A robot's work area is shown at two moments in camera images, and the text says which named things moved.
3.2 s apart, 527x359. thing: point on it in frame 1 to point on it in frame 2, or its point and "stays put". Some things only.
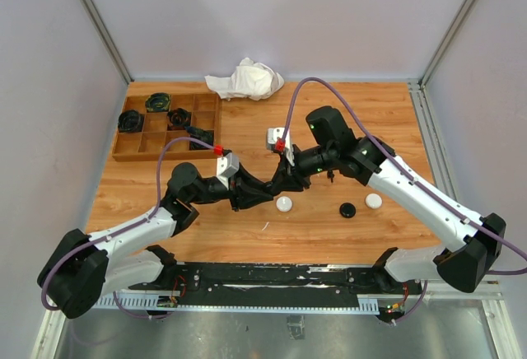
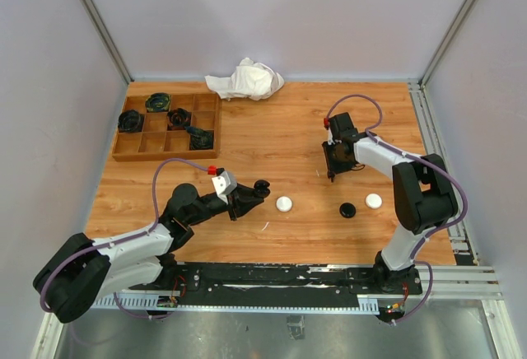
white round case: x=284 y=203 stays put
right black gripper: x=286 y=179 to x=334 y=168
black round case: x=347 y=210 stays put
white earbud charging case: x=373 y=200 stays put
